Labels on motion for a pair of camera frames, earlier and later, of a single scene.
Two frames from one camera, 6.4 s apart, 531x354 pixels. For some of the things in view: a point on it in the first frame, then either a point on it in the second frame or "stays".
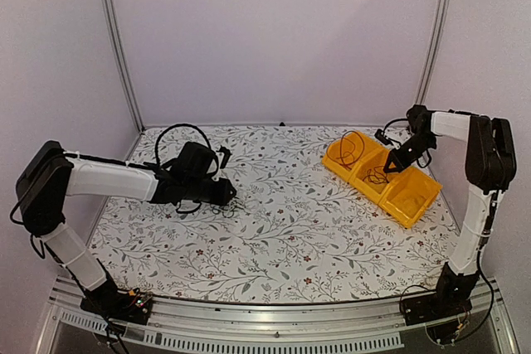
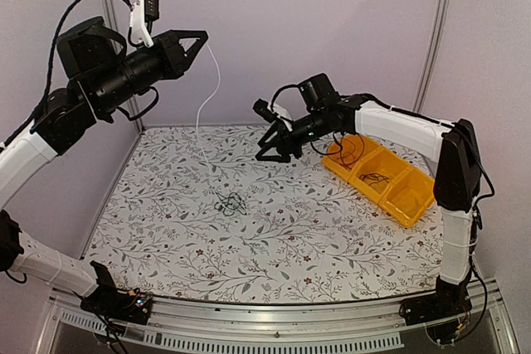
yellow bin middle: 369,176 stays
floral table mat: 294,232 stays
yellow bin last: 409,196 stays
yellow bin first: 346,151 stays
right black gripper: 401,167 to 283,138
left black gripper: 223,196 to 176,61
